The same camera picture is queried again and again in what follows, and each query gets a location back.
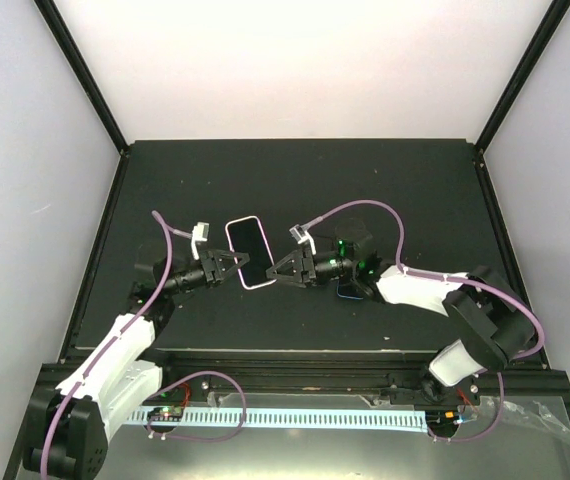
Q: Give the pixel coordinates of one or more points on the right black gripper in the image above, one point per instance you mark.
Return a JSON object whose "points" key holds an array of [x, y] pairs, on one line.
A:
{"points": [[305, 276]]}

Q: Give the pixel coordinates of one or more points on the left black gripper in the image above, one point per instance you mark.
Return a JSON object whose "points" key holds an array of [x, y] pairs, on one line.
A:
{"points": [[212, 266]]}

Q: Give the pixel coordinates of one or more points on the pink phone case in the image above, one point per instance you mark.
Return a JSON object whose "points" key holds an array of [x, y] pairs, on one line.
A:
{"points": [[228, 235]]}

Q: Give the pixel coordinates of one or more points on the blue smartphone black screen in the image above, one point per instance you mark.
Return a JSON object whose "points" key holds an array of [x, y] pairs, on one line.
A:
{"points": [[348, 291]]}

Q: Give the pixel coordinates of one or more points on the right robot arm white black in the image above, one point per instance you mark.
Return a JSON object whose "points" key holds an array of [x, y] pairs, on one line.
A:
{"points": [[491, 325]]}

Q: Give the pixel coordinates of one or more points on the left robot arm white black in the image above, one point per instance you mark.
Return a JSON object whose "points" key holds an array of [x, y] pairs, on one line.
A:
{"points": [[69, 426]]}

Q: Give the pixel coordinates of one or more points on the left circuit board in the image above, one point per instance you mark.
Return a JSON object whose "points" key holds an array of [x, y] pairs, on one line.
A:
{"points": [[165, 414]]}

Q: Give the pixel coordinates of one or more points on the circuit board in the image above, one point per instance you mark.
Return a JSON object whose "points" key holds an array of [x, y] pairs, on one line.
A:
{"points": [[446, 417], [165, 414]]}

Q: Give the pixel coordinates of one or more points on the right circuit board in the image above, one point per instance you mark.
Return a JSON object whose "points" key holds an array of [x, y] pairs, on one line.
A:
{"points": [[446, 417]]}

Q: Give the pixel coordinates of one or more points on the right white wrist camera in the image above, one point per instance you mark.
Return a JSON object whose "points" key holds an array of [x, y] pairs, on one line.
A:
{"points": [[303, 238]]}

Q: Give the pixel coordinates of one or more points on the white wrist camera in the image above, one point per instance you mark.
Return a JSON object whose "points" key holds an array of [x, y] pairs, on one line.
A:
{"points": [[303, 238], [199, 237]]}

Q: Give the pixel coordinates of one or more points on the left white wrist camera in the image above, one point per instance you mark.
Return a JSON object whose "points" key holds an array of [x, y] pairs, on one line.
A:
{"points": [[199, 237]]}

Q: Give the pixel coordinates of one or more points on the black aluminium frame rail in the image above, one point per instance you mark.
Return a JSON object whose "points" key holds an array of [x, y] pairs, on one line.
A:
{"points": [[281, 372]]}

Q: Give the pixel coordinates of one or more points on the white slotted cable duct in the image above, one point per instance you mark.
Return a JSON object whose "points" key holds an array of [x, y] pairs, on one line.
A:
{"points": [[290, 418]]}

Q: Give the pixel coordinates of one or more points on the left black frame post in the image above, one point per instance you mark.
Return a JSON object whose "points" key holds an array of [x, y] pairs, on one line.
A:
{"points": [[54, 20]]}

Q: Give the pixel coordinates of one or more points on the black frame post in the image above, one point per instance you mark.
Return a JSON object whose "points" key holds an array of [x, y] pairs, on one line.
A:
{"points": [[54, 20], [541, 38]]}

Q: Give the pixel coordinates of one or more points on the right black frame post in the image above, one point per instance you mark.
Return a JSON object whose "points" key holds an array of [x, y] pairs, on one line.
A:
{"points": [[541, 38]]}

